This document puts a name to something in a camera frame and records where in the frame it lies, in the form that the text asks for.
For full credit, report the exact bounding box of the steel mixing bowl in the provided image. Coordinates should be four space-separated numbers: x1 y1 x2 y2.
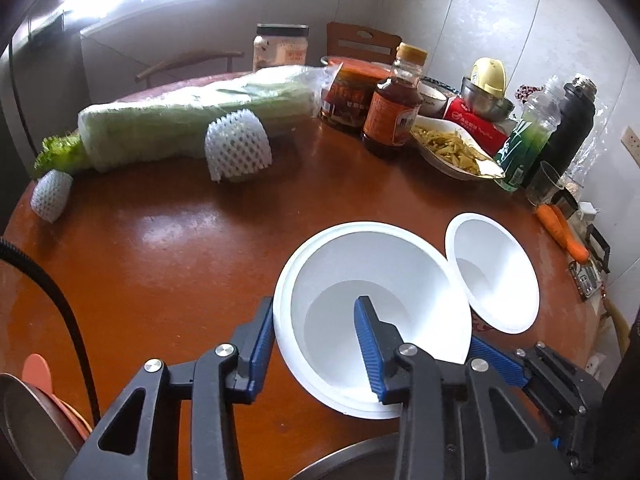
292 434 398 480

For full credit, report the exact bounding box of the shallow steel round pan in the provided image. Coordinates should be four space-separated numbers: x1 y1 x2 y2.
1 373 85 479

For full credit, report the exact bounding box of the pink bear-shaped plate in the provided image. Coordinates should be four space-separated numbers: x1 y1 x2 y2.
21 353 92 441

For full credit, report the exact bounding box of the small white noodle cup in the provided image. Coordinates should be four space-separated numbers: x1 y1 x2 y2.
445 212 540 335

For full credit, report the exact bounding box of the large white noodle cup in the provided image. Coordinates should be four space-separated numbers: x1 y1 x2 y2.
272 221 472 420

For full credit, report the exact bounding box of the small packet on table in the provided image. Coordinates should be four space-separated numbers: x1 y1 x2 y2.
568 258 603 301

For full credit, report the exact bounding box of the orange carrot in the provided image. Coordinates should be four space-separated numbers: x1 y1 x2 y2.
565 228 590 263
535 204 572 249

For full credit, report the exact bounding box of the small metal cup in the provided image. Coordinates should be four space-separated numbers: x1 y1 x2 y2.
551 188 578 220

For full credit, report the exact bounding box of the dark glass cup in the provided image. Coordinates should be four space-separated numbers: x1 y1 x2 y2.
525 160 564 208

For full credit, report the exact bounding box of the foam-netted fruit left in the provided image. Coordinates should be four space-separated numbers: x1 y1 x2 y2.
30 169 74 223

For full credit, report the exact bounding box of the foam-netted fruit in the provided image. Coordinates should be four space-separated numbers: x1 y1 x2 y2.
30 169 74 223
204 108 272 182

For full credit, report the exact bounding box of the red tissue box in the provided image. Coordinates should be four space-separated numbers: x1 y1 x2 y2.
444 96 508 157

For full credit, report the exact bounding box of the white dish of pickles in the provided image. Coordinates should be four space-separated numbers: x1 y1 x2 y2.
410 116 504 181

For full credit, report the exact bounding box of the green liquid plastic bottle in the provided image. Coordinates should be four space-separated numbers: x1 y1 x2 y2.
494 76 564 193

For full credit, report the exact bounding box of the small steel bowl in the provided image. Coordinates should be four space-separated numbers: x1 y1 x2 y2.
461 77 514 122

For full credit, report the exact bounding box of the black thermos flask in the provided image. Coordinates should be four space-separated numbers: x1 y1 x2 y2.
522 74 597 188

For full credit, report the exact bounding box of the foam-netted fruit right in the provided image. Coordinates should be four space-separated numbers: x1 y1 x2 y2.
204 108 272 182

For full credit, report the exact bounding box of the brown sauce bottle yellow cap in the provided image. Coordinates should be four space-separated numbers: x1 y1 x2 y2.
361 42 427 157

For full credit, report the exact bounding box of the wrapped napa cabbage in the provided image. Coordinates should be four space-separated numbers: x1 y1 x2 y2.
77 65 338 172

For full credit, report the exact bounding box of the white ceramic bowl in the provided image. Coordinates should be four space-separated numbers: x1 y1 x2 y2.
418 82 448 117

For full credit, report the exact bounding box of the yellow plastic juicer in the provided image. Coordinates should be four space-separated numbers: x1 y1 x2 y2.
470 58 508 99

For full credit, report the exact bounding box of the red chili sauce jar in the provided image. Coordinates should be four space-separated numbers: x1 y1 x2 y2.
319 55 390 133

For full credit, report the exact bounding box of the curved wooden chair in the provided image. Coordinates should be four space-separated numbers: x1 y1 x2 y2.
134 49 245 89

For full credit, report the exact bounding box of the clear jar black lid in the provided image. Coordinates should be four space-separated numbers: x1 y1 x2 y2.
253 24 309 72

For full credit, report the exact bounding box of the black cable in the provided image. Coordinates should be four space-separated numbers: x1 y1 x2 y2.
0 236 104 426

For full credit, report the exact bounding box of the wall power socket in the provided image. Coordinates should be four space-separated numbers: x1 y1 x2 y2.
620 127 640 166

